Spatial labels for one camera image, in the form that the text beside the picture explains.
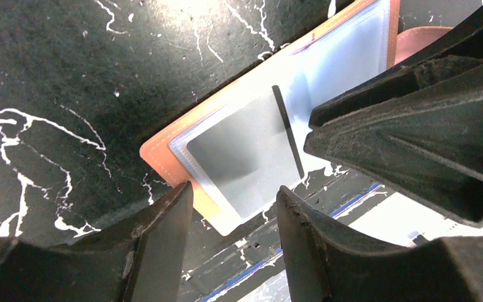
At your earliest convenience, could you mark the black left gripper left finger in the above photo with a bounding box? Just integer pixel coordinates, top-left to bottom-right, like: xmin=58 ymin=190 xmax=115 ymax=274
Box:
xmin=0 ymin=181 xmax=193 ymax=301

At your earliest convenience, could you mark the pink leather card holder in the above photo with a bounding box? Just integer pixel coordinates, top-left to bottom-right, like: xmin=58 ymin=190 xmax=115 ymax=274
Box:
xmin=140 ymin=1 xmax=449 ymax=236

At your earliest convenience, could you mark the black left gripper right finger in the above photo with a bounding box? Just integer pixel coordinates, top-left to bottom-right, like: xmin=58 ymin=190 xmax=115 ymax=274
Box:
xmin=275 ymin=186 xmax=483 ymax=301

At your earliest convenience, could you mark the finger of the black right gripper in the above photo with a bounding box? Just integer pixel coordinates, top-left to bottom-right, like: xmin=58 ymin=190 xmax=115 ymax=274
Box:
xmin=309 ymin=6 xmax=483 ymax=130
xmin=304 ymin=61 xmax=483 ymax=227

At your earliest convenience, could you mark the grey card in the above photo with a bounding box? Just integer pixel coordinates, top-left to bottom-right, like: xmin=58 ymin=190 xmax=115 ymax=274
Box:
xmin=186 ymin=86 xmax=304 ymax=219

